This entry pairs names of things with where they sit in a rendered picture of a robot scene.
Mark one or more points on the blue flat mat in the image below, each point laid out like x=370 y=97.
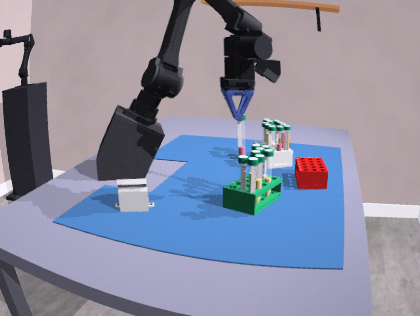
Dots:
x=304 y=228

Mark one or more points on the green tube rack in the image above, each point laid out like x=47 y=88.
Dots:
x=245 y=202

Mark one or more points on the red tube rack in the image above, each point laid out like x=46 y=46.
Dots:
x=311 y=178

